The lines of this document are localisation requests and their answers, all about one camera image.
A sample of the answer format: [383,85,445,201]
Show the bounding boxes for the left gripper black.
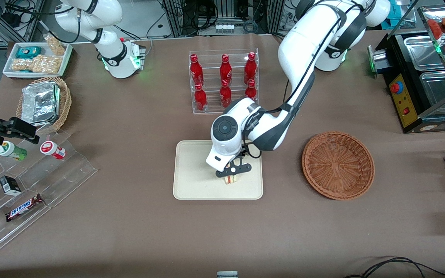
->
[216,148,253,178]

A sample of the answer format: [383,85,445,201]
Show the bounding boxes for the beige rectangular tray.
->
[173,140,264,200]

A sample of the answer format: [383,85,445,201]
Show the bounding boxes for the tan wicker basket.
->
[15,76,72,135]

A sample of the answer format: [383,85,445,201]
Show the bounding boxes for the white rectangular snack tray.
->
[2,42,73,79]

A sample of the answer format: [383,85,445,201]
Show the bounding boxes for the round brown wicker basket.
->
[302,131,375,201]

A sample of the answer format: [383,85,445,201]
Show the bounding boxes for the green yogurt cup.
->
[0,141,28,161]

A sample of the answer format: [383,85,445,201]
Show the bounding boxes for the silver foil package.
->
[21,82,61,126]

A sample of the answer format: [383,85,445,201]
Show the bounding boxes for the red yogurt cup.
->
[40,141,67,160]

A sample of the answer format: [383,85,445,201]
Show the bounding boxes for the small black barcode carton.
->
[0,176,22,196]

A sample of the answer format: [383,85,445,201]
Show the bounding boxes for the clear acrylic tiered stand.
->
[0,129,98,261]

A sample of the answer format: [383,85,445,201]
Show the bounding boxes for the clear bag of peanuts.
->
[11,55,63,75]
[44,34,68,56]

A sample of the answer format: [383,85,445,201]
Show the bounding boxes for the red cola bottle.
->
[220,80,232,108]
[244,52,256,83]
[190,54,204,86]
[194,83,208,112]
[220,54,233,83]
[245,79,257,101]

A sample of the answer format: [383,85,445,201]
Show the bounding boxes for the Snickers chocolate bar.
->
[5,194,44,222]

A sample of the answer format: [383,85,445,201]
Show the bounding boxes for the green snack packet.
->
[16,46,42,59]

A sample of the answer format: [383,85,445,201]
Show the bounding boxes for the clear acrylic bottle rack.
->
[189,48,260,115]

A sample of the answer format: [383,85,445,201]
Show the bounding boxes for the black power adapter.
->
[0,11,22,28]

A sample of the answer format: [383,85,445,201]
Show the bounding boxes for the metal equipment rack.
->
[162,0,289,38]

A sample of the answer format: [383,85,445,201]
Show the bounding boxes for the black food warmer display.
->
[375,0,445,134]

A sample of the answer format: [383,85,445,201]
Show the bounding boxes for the small steel drawer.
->
[367,45,387,74]

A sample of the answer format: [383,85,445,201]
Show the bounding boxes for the steel food pan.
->
[420,71,445,112]
[404,36,445,72]

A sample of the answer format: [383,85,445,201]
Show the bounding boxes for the teal box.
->
[385,0,415,28]

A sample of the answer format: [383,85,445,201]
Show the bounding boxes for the red orange food pieces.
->
[427,17,445,39]

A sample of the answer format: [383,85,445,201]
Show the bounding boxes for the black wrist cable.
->
[240,140,262,159]

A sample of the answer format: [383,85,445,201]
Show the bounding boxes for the black looped cable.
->
[344,257,445,278]

